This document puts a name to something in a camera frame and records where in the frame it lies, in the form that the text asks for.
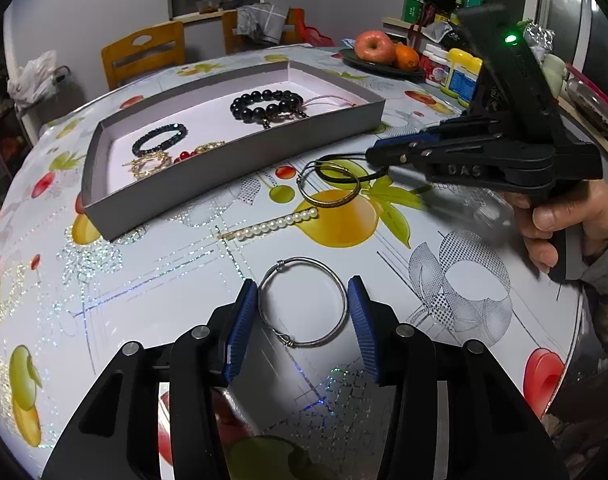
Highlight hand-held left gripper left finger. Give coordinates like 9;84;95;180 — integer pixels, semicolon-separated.
41;280;259;480

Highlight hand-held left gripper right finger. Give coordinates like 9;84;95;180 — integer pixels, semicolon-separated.
347;275;570;480

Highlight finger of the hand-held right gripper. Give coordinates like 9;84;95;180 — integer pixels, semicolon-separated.
374;116;495;152
365;137;490;181

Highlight silver wire bangle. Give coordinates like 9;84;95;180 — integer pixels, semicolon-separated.
257;257;349;349

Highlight black hair tie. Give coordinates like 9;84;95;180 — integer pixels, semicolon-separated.
314;152;400;186

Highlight gold bangle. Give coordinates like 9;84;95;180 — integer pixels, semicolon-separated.
296;161;362;207

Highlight pink cord bracelet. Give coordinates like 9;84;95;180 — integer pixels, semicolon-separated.
299;94;360;111

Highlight pearl hair clip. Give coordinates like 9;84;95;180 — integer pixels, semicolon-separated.
218;208;319;242

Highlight small brown bead bracelet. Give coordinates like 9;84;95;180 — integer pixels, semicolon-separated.
261;107;310;129

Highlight grey cardboard box tray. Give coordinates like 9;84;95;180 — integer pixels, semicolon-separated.
80;59;386;241

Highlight large black bead bracelet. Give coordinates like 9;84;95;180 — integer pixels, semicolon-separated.
230;89;303;124

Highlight red bead gold chain bracelet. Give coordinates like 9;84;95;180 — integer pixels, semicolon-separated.
173;141;225;164

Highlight dark small bead bracelet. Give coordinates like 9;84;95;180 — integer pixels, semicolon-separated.
132;123;189;158

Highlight person's right hand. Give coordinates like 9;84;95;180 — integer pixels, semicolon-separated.
504;180;608;275

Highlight cream plastic bottle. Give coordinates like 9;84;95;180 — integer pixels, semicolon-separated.
541;54;568;97

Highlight white bottle red label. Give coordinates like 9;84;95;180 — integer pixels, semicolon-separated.
420;44;453;92

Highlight clear jar dark contents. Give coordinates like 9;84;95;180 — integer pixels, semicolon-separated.
565;64;608;142

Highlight yellow lid bottle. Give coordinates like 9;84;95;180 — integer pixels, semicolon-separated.
444;49;484;106

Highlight orange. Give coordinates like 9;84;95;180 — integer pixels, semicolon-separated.
394;45;421;71

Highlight silver foil bag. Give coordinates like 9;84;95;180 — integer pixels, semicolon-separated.
516;20;555;56

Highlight red apple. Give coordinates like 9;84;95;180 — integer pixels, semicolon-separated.
353;30;398;65

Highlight black plate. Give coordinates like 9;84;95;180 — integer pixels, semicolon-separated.
339;47;428;80

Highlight black bag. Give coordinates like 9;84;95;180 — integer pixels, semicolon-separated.
434;24;481;52

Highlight grey checked cloth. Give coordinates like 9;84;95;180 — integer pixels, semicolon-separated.
236;4;290;44

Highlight wooden chair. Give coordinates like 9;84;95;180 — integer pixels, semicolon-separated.
221;7;305;54
101;21;186;90

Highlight white plastic bag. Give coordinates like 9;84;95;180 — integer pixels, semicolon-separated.
8;50;60;106

